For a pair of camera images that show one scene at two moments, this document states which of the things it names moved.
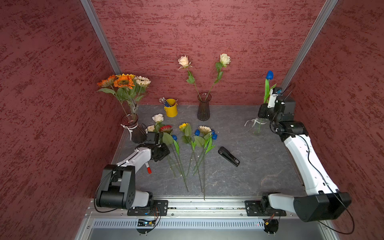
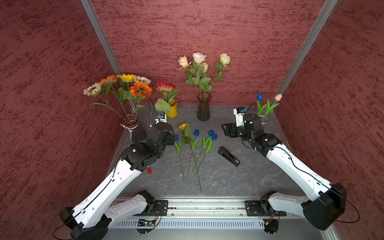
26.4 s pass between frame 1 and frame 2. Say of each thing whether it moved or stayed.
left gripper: stayed
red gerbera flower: moved
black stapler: stayed
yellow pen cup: stayed
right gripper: moved
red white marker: stayed
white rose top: moved
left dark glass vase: stayed
